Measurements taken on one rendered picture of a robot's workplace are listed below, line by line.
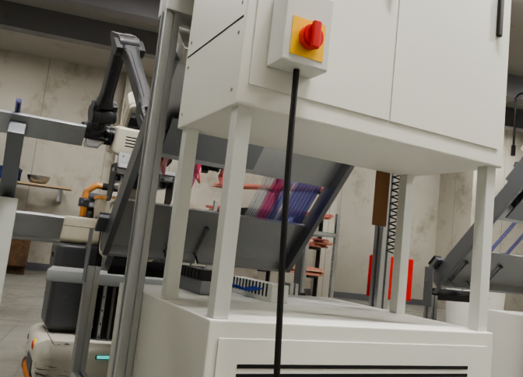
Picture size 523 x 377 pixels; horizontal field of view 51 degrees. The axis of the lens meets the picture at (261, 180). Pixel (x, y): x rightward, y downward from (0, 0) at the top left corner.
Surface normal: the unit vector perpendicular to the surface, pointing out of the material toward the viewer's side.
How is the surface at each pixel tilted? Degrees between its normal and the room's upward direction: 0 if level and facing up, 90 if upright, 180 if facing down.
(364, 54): 90
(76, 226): 90
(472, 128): 90
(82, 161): 90
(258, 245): 132
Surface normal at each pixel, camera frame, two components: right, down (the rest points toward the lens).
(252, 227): 0.27, 0.62
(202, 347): -0.88, -0.15
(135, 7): 0.28, -0.09
